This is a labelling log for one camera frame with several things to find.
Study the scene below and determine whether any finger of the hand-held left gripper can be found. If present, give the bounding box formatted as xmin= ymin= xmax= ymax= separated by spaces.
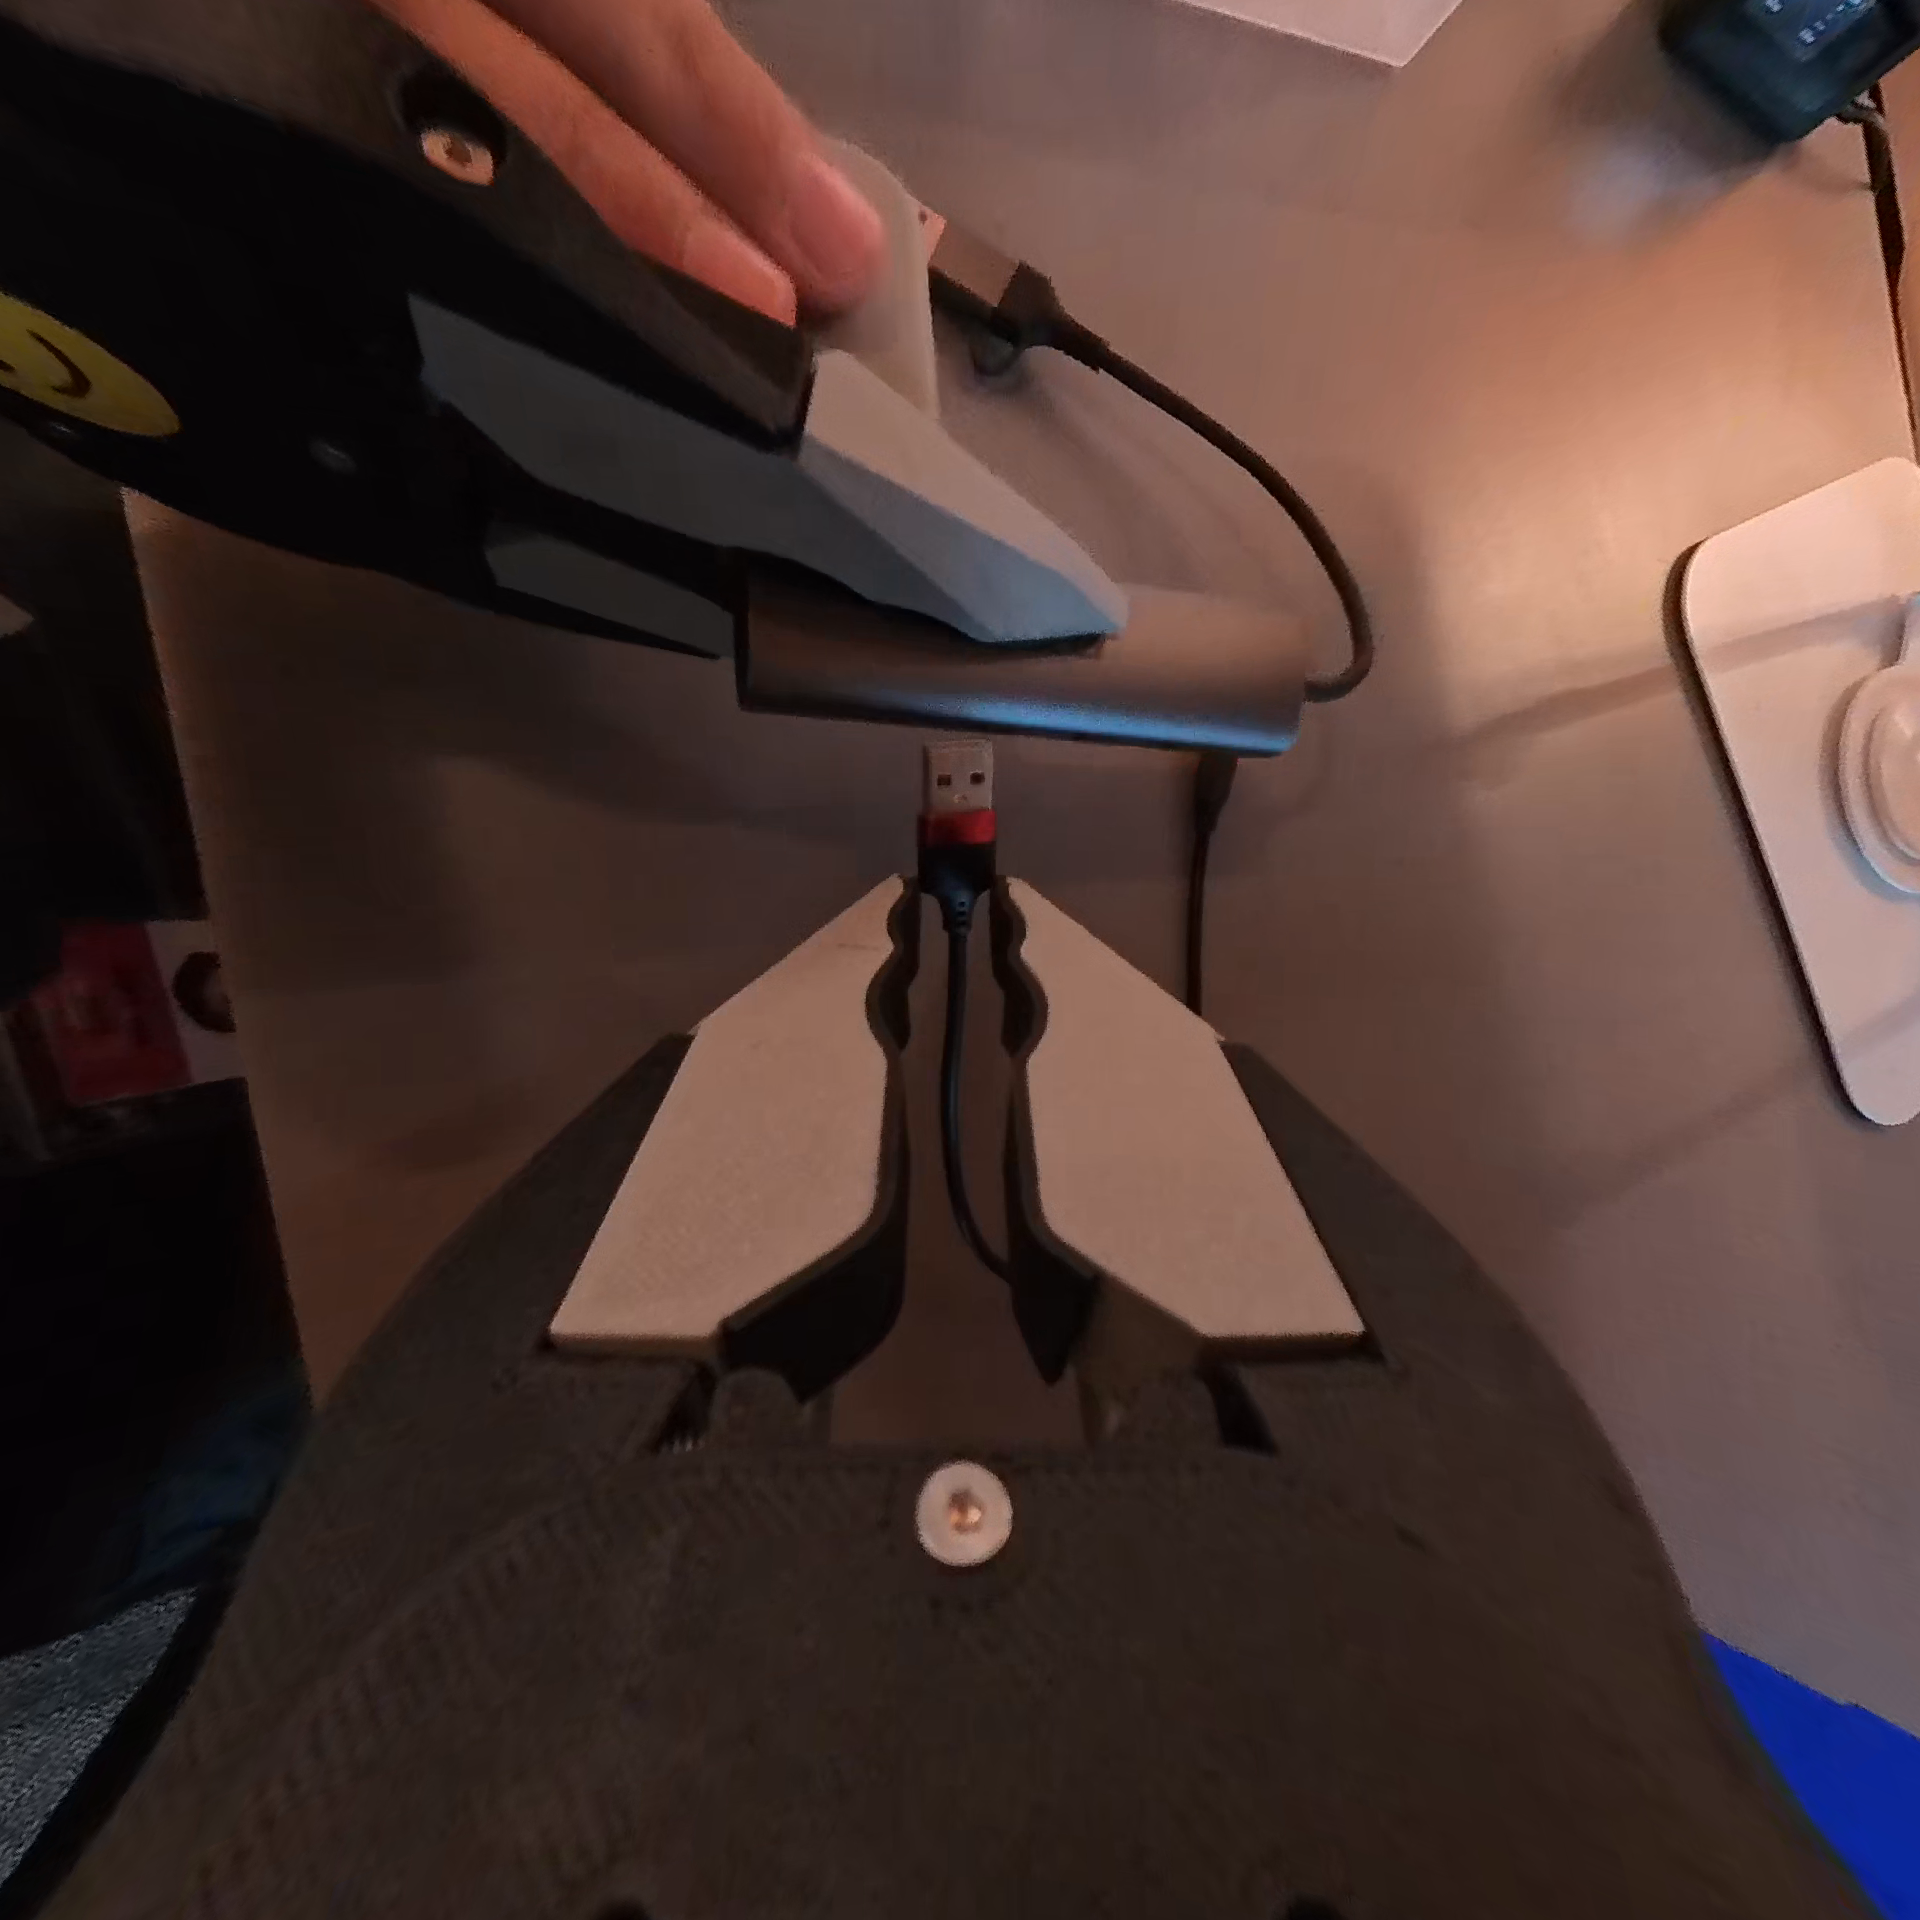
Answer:
xmin=492 ymin=522 xmax=747 ymax=659
xmin=408 ymin=154 xmax=1132 ymax=652

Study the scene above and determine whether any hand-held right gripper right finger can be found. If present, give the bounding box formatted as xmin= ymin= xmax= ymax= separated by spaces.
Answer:
xmin=1000 ymin=872 xmax=1372 ymax=1391

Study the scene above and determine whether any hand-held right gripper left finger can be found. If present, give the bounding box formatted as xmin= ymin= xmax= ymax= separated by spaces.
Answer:
xmin=549 ymin=872 xmax=917 ymax=1401

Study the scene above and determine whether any black usb cable bundle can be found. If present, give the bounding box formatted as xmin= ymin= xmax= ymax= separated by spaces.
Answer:
xmin=1183 ymin=747 xmax=1244 ymax=1018

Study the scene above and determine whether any person's left hand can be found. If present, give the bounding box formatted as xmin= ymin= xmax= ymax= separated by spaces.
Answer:
xmin=373 ymin=0 xmax=890 ymax=322

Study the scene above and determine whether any white clipboard stand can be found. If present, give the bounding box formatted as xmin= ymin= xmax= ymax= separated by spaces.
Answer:
xmin=1666 ymin=458 xmax=1920 ymax=1127

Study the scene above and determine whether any blue plastic bin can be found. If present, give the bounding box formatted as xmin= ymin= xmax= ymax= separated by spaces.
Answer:
xmin=1694 ymin=1636 xmax=1920 ymax=1920

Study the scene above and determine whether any black power adapter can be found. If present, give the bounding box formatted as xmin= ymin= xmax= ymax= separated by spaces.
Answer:
xmin=1657 ymin=0 xmax=1920 ymax=146

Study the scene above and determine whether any dark usb hub cable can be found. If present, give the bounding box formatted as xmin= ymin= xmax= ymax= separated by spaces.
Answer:
xmin=926 ymin=223 xmax=1373 ymax=708

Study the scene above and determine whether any black adapter cable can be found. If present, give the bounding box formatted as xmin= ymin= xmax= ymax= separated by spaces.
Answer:
xmin=1847 ymin=91 xmax=1920 ymax=458

